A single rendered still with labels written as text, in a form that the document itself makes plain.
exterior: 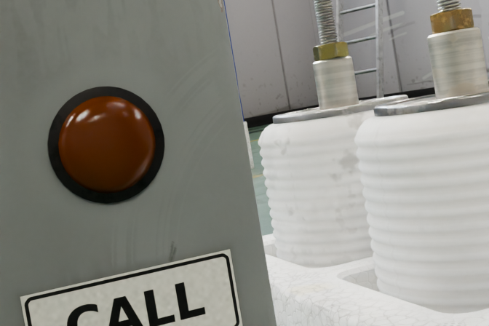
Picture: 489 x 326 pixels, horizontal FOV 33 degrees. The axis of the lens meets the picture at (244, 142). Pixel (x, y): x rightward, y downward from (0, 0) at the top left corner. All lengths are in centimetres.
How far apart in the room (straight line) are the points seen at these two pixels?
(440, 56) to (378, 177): 6
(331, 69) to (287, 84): 745
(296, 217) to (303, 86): 765
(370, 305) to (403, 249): 3
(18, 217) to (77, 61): 4
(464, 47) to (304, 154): 11
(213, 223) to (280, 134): 24
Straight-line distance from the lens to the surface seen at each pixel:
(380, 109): 35
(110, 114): 19
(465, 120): 32
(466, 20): 36
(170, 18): 20
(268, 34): 781
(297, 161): 43
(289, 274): 41
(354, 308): 33
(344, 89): 46
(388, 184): 34
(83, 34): 20
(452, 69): 36
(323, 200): 43
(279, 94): 780
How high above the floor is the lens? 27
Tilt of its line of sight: 3 degrees down
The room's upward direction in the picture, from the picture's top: 9 degrees counter-clockwise
